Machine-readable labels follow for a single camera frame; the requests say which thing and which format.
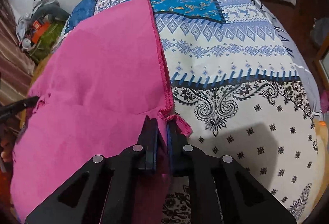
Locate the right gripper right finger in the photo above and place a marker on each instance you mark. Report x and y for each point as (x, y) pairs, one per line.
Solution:
(221, 190)

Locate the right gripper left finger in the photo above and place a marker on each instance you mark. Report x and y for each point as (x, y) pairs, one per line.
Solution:
(103, 189)

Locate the pink pants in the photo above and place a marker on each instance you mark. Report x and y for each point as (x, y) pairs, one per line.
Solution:
(109, 73)

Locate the person's left hand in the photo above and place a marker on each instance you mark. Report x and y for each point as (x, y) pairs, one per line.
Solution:
(7, 149)

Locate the striped pink curtain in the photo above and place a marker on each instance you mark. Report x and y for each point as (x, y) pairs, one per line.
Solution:
(16, 68)

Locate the yellow wooden board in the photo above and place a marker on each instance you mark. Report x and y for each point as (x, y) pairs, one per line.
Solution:
(40, 68)

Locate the green bag with clutter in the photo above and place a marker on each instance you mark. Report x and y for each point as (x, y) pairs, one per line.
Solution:
(38, 31)

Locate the patchwork patterned bedsheet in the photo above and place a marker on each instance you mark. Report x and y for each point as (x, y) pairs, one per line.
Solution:
(240, 82)

